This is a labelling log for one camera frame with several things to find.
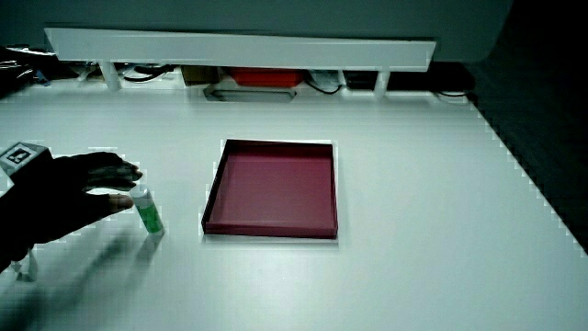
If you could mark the person's left hand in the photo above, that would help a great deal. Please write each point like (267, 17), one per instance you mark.
(50, 202)

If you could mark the green glue stick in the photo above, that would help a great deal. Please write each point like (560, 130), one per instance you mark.
(149, 215)

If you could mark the person's left forearm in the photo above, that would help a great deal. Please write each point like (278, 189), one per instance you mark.
(5, 253)

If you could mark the small white stand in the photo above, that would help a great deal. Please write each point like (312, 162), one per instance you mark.
(28, 269)

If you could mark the dark clutter pile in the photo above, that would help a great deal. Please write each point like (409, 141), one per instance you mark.
(20, 69)

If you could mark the brown cardboard box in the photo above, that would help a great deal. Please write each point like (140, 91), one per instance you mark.
(198, 75)

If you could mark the dark red shallow tray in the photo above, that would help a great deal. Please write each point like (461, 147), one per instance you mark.
(275, 188)

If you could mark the grey flat tray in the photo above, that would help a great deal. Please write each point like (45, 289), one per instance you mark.
(250, 95)

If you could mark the white desk shelf riser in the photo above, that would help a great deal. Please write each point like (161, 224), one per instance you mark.
(239, 49)

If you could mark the red box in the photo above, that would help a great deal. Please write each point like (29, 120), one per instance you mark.
(266, 76)

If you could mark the white plastic bag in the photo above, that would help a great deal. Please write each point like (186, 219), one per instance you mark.
(324, 77)

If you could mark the black device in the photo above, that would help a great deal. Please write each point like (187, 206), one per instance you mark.
(413, 81)

